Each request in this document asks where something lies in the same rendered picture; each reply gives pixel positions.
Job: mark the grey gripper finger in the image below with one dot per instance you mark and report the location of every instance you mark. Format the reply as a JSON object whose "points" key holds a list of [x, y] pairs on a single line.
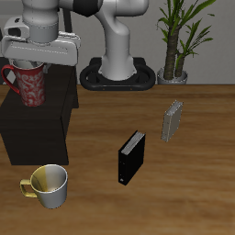
{"points": [[45, 68]]}

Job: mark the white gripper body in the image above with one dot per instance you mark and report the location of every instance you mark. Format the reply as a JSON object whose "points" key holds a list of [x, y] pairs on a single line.
{"points": [[39, 51]]}

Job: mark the red patterned mug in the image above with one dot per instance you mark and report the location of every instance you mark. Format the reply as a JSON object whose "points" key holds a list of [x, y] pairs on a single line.
{"points": [[31, 85]]}

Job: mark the white and yellow mug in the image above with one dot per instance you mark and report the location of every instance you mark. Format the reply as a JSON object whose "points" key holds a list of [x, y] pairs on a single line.
{"points": [[53, 191]]}

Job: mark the dark brown desk caddy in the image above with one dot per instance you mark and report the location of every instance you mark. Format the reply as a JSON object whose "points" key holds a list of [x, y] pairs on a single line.
{"points": [[36, 131]]}

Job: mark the green pot plant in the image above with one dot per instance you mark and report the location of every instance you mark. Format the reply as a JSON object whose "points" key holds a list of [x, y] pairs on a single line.
{"points": [[171, 52]]}

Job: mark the black book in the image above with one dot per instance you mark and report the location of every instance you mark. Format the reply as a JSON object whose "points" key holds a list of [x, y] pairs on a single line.
{"points": [[132, 162]]}

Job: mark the grey book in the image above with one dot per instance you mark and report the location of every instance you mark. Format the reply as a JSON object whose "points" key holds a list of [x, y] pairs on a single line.
{"points": [[172, 122]]}

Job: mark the flat black base plate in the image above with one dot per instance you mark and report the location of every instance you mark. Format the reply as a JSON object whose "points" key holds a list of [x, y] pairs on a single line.
{"points": [[117, 86]]}

